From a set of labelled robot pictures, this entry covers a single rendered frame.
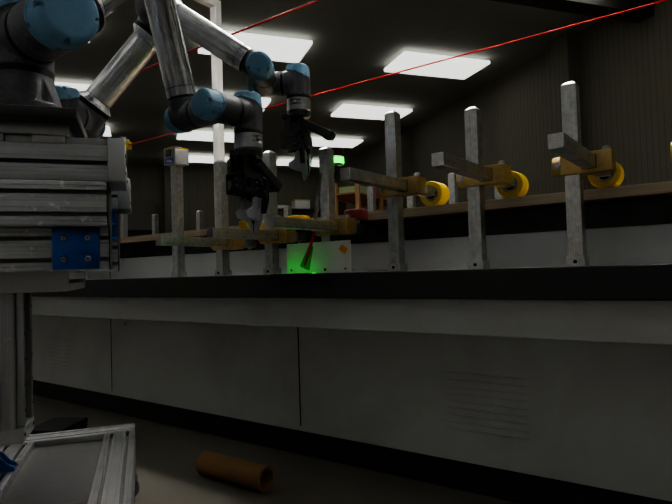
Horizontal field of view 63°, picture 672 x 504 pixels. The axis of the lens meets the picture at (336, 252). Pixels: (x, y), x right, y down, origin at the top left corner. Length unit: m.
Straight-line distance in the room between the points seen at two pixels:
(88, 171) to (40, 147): 0.10
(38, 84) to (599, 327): 1.34
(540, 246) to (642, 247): 0.26
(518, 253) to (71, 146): 1.20
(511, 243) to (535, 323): 0.32
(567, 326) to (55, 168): 1.20
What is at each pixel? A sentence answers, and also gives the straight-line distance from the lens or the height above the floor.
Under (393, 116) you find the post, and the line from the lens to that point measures 1.68.
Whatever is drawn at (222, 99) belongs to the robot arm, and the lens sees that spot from 1.42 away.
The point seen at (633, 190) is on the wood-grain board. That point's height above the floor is 0.89.
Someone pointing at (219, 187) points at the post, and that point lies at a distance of 2.12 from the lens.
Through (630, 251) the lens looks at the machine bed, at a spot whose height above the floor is 0.73.
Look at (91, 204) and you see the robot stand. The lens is 1.23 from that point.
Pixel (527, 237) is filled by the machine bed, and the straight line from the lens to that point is 1.70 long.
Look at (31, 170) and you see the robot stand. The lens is 1.25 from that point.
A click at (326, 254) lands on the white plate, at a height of 0.76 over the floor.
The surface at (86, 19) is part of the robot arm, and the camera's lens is 1.23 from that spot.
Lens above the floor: 0.71
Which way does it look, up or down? 2 degrees up
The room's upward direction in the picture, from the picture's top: 2 degrees counter-clockwise
